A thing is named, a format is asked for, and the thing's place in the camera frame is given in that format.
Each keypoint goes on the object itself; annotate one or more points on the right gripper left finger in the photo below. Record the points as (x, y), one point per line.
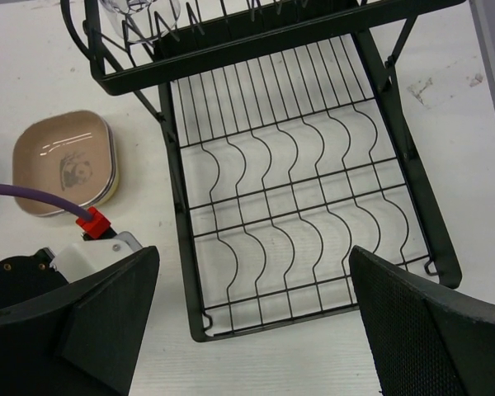
(83, 338)

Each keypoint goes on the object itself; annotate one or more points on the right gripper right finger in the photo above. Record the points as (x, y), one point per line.
(425, 338)

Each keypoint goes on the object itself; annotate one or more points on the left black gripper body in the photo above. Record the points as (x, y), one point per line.
(26, 277)

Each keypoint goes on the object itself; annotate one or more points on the yellow square panda plate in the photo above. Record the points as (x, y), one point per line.
(110, 191)

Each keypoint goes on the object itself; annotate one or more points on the brown square panda plate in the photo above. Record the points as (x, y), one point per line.
(26, 167)

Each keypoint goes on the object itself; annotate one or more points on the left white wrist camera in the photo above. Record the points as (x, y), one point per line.
(100, 248)

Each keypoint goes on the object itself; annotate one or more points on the black wire dish rack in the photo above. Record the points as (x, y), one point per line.
(287, 146)

